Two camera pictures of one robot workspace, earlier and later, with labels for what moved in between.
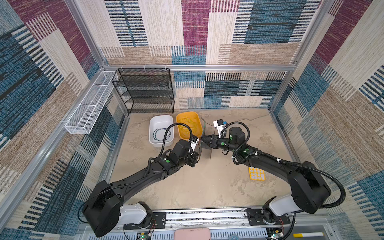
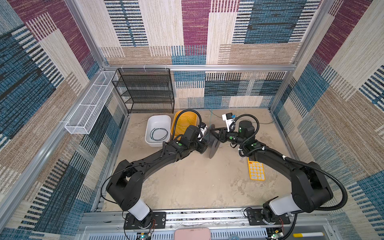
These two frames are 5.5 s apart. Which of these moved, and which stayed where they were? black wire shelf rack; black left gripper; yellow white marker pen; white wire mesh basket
Moved: black left gripper
Stayed: black wire shelf rack; yellow white marker pen; white wire mesh basket
